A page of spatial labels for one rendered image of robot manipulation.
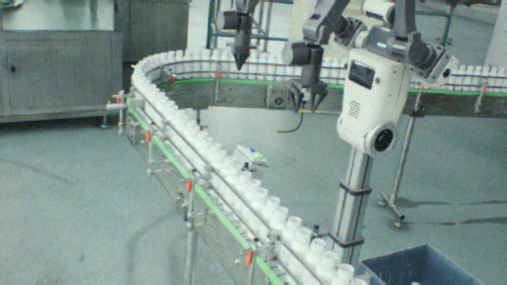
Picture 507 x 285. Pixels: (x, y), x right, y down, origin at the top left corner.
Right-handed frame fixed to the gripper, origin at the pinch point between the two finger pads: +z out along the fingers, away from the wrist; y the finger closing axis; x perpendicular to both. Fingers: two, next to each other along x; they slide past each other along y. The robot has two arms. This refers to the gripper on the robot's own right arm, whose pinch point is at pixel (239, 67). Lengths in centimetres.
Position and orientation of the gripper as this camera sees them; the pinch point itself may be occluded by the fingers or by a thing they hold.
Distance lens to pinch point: 202.3
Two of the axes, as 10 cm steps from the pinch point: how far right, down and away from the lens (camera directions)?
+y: -8.7, 0.9, -4.9
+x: 4.8, 4.0, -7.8
